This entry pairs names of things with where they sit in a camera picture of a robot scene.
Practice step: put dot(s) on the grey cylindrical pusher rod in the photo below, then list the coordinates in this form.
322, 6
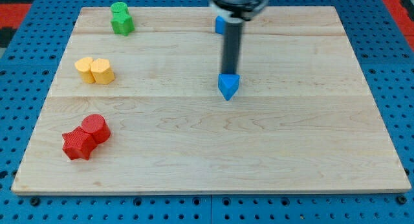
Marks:
232, 38

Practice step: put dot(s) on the blue triangle block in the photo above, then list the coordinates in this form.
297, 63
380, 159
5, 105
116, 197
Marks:
228, 84

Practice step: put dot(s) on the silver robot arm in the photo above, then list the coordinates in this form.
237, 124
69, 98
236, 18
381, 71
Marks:
235, 13

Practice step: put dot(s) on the wooden board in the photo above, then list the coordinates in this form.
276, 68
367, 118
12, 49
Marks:
303, 120

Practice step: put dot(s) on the blue cube block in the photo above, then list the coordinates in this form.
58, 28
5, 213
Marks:
219, 25

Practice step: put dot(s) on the green star block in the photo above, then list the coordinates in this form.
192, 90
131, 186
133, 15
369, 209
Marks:
122, 23

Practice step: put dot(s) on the green cylinder block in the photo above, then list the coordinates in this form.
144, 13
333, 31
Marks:
119, 7

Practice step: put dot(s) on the yellow pentagon block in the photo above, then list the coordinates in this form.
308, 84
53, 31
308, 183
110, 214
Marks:
102, 71

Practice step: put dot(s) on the yellow cylinder block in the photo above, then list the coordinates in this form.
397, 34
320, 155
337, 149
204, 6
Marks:
83, 66

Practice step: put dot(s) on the red cylinder block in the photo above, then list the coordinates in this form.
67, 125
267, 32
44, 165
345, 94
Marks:
96, 126

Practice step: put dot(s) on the red star block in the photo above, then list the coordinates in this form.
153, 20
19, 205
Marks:
78, 144

